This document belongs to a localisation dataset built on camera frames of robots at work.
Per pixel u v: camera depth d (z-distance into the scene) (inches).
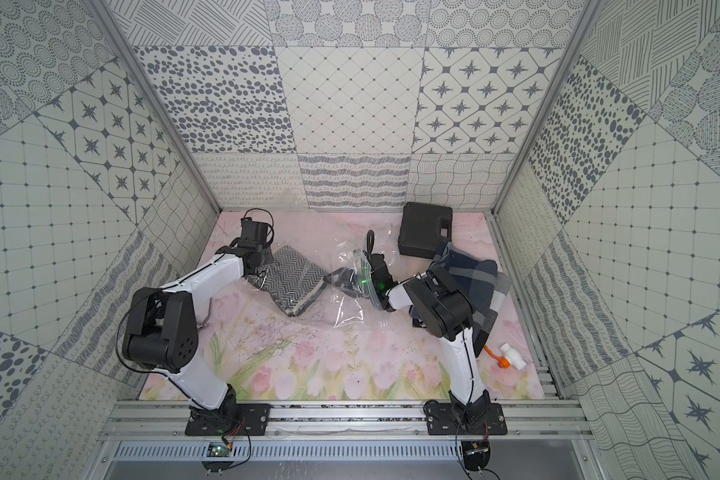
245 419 28.8
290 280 37.8
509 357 32.2
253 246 29.2
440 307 22.0
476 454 28.3
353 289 32.9
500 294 36.4
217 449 28.2
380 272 31.3
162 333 18.5
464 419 25.0
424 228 43.5
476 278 36.3
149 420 29.6
